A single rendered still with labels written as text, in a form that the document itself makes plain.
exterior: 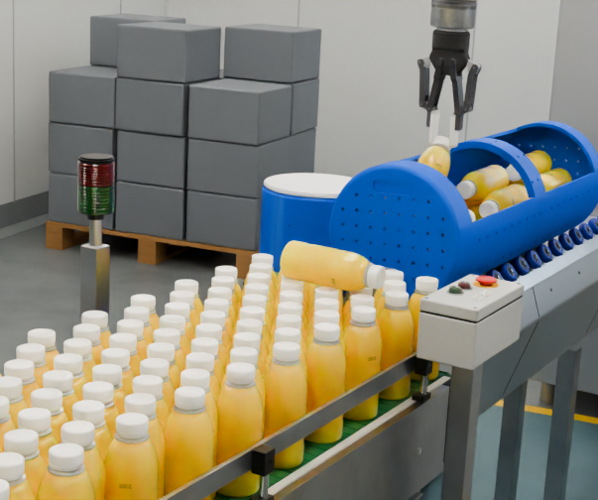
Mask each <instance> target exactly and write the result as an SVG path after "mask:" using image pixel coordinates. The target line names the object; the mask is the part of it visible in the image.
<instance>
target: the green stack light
mask: <svg viewBox="0 0 598 500"><path fill-rule="evenodd" d="M77 211H78V212H79V213H81V214H86V215H107V214H111V213H113V212H114V185H113V186H111V187H84V186H81V185H77Z"/></svg>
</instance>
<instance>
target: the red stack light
mask: <svg viewBox="0 0 598 500"><path fill-rule="evenodd" d="M114 168H115V163H114V162H113V163H111V164H106V165H90V164H84V163H81V162H80V161H78V162H77V169H78V171H77V174H78V176H77V179H78V181H77V183H78V184H79V185H81V186H84V187H91V188H105V187H111V186H113V185H114V184H115V182H114V181H115V179H114V178H115V174H114V173H115V169H114Z"/></svg>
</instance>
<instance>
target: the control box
mask: <svg viewBox="0 0 598 500"><path fill-rule="evenodd" d="M476 277H478V275H474V274H470V275H468V276H466V277H464V278H462V279H460V280H458V281H456V282H454V283H452V284H450V285H448V286H446V287H444V288H442V289H440V290H438V291H436V292H434V293H432V294H430V295H428V296H426V297H424V298H422V299H420V305H419V309H420V313H419V333H418V346H417V358H421V359H425V360H429V361H434V362H438V363H442V364H446V365H451V366H455V367H459V368H464V369H468V370H473V369H475V368H476V367H478V366H479V365H481V364H482V363H484V362H486V361H487V360H489V359H490V358H492V357H493V356H495V355H496V354H498V353H499V352H501V351H502V350H504V349H505V348H507V347H508V346H510V345H511V344H513V343H514V342H516V341H517V340H519V337H520V327H521V316H522V306H523V294H524V287H525V285H524V284H521V283H515V282H509V281H504V280H499V279H497V283H494V284H492V286H482V285H480V282H477V281H476V280H475V279H476ZM461 281H465V282H469V283H470V285H471V288H470V289H462V293H461V294H453V293H450V292H449V291H448V289H449V287H451V286H457V285H458V283H459V282H461ZM487 291H489V292H488V293H487V295H486V294H485V293H486V292H487ZM490 292H491V293H490ZM489 293H490V294H489ZM481 294H482V295H481ZM479 295H480V296H479ZM477 296H478V297H482V296H483V297H482V298H477V300H472V299H473V298H475V297H477ZM475 299H476V298H475ZM478 299H479V300H478Z"/></svg>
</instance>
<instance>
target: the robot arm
mask: <svg viewBox="0 0 598 500"><path fill-rule="evenodd" d="M476 1H477V0H431V12H430V25H431V26H433V27H436V30H434V31H433V33H432V51H431V53H430V55H429V57H428V58H425V59H420V60H418V66H419V107H422V108H424V109H425V110H426V111H427V116H426V127H429V136H428V145H429V146H431V145H432V143H433V140H434V138H435V137H436V136H438V125H439V114H440V111H439V110H437V109H438V108H437V104H438V100H439V96H440V92H441V89H442V85H443V81H444V79H445V77H446V76H447V75H449V76H450V80H451V82H452V92H453V103H454V112H453V113H452V114H451V115H450V131H449V147H448V148H451V149H452V148H455V147H457V145H458V131H460V130H462V128H463V116H464V114H465V113H467V112H471V111H473V106H474V99H475V92H476V84H477V77H478V74H479V72H480V70H481V68H482V65H481V64H480V63H475V62H473V61H471V60H470V57H469V53H468V52H469V44H470V33H469V32H468V29H473V28H474V26H475V14H476V7H477V4H476ZM430 63H432V65H433V67H434V69H435V72H434V76H433V84H432V88H431V92H430V95H429V74H430V72H429V68H430ZM467 66H468V69H467V70H468V76H467V82H466V90H465V97H464V98H463V87H462V79H463V76H462V72H463V71H464V69H465V68H466V67H467Z"/></svg>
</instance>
